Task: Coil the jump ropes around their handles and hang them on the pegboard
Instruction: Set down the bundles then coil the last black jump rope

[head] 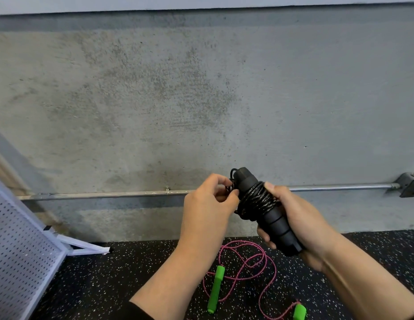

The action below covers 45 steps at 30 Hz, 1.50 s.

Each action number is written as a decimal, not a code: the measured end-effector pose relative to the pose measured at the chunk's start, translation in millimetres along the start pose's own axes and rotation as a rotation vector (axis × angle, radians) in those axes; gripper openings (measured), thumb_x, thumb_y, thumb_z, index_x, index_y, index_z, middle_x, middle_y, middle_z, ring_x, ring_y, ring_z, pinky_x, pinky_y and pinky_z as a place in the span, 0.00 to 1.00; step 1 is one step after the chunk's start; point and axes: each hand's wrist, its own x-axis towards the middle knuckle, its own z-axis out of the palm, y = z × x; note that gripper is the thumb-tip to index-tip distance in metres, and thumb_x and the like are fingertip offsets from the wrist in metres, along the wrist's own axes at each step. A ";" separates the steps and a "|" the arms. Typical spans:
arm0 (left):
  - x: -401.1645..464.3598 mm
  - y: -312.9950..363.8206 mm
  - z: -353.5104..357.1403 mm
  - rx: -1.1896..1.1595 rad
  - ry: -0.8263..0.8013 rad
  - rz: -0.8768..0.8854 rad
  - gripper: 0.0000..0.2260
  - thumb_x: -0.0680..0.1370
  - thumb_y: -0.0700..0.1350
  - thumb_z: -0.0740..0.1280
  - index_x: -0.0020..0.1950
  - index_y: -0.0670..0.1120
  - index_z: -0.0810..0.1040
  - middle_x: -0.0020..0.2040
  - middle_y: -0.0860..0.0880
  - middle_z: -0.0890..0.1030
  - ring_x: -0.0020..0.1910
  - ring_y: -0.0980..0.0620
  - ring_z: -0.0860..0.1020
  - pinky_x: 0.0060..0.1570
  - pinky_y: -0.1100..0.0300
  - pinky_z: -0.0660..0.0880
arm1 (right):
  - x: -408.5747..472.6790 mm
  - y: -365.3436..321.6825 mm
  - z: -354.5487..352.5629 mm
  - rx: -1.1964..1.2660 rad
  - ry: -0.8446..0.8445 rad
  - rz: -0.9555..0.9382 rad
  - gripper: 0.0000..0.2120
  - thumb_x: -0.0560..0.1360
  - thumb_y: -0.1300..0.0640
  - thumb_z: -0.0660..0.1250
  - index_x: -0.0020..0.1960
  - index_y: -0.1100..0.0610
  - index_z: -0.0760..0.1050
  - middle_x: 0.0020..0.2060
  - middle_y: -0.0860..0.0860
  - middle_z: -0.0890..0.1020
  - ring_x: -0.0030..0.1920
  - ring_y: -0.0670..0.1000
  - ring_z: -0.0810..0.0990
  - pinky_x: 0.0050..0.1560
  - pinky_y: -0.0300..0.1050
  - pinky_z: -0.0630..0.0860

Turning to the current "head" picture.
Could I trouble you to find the person's left hand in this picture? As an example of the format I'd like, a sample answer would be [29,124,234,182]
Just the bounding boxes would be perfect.
[179,174,240,252]

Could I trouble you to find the person's right hand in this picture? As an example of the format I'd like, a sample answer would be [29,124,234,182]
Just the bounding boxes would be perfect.
[256,182,342,272]

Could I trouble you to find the black jump rope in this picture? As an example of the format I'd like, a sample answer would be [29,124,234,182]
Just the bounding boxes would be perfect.
[228,167,305,257]

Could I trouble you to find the person's left forearm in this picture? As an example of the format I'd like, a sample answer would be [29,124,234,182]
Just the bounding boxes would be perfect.
[130,241,214,320]

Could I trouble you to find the person's right forearm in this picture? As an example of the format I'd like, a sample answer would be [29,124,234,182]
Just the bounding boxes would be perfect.
[322,235,414,320]

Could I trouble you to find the metal conduit pipe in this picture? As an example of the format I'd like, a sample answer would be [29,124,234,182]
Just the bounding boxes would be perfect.
[17,183,402,201]

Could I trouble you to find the grey metal junction box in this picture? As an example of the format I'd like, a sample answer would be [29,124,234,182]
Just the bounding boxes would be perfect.
[393,172,414,198]

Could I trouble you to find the black sleeve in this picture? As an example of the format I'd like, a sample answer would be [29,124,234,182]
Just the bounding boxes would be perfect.
[119,301,155,320]

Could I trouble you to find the white perforated metal panel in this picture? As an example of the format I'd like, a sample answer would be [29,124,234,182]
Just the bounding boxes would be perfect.
[0,176,111,320]

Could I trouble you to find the pink jump rope green handles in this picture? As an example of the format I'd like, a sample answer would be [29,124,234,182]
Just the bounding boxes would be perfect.
[202,240,308,320]

